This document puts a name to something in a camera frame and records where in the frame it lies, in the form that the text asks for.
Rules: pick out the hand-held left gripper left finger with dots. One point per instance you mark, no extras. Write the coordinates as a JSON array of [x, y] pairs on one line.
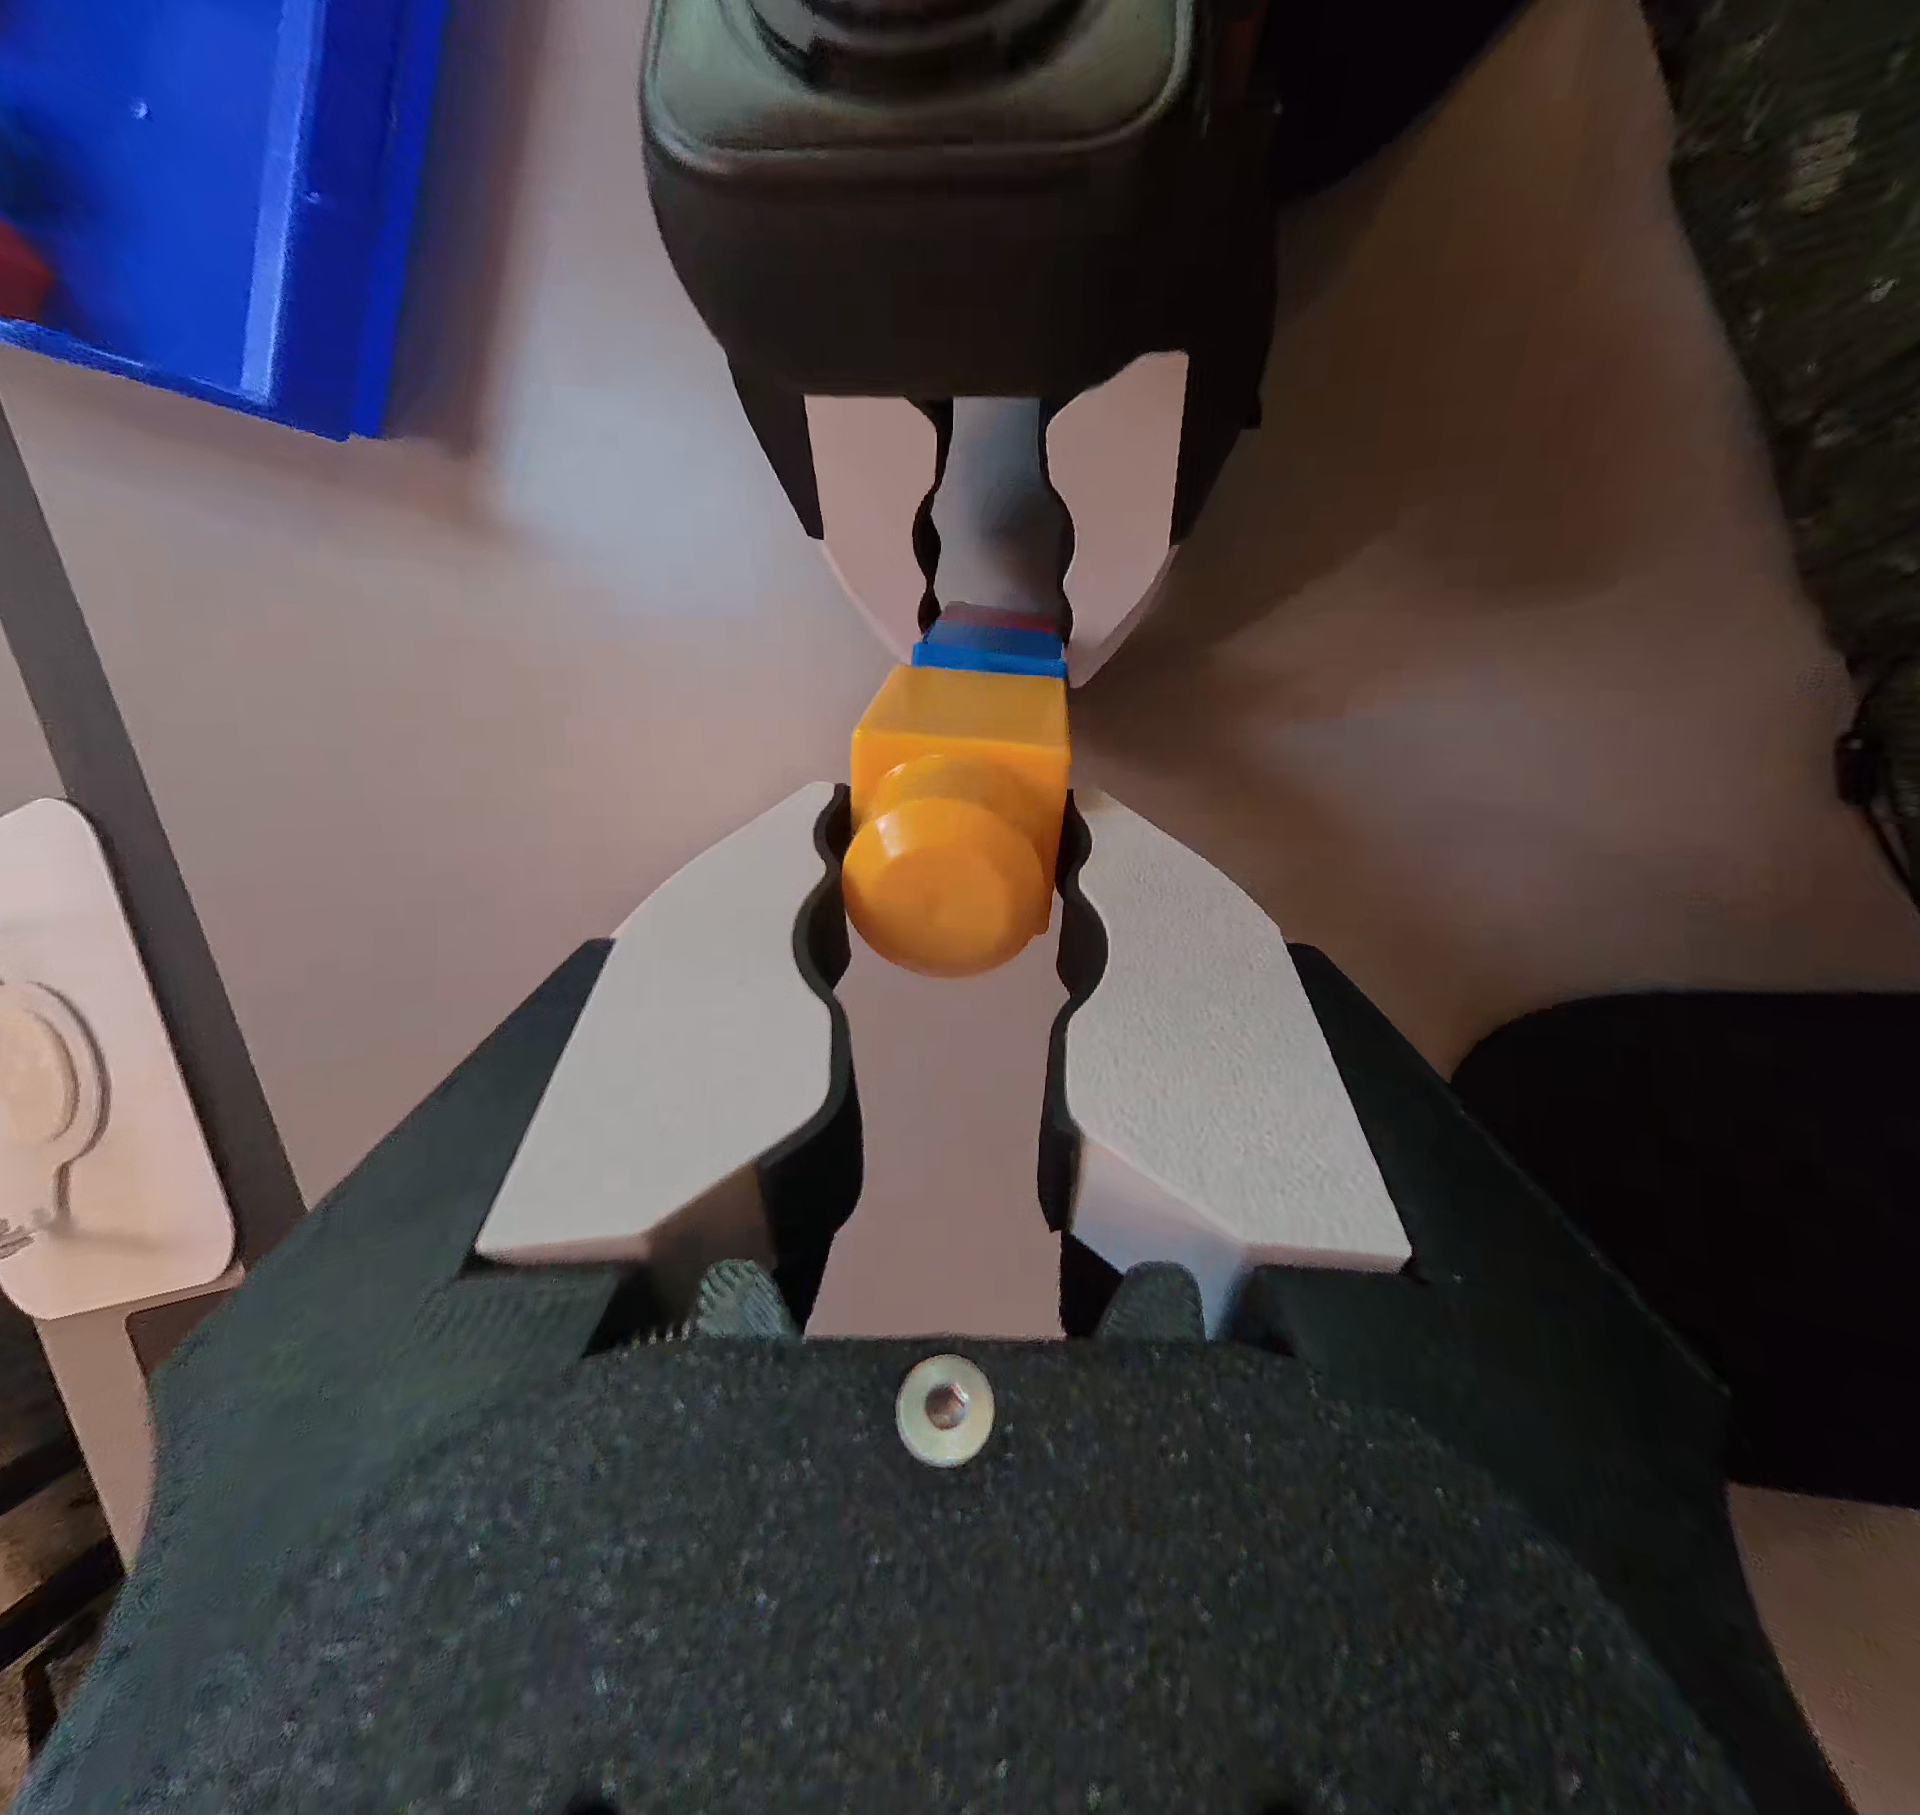
[[659, 1096]]

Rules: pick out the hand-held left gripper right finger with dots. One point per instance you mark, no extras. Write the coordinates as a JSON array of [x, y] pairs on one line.
[[1231, 1096]]

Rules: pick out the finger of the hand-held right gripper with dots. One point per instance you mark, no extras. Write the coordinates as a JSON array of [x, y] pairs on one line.
[[1132, 496], [871, 496]]

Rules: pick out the blue mega block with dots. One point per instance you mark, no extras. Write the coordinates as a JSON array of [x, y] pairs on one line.
[[991, 655]]

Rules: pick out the orange mega block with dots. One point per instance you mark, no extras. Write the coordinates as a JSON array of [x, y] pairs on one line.
[[946, 870]]

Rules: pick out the blue plastic bin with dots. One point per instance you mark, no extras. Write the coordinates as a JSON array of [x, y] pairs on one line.
[[195, 120]]

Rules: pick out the poster board stand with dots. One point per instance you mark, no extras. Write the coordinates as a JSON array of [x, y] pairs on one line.
[[135, 1096]]

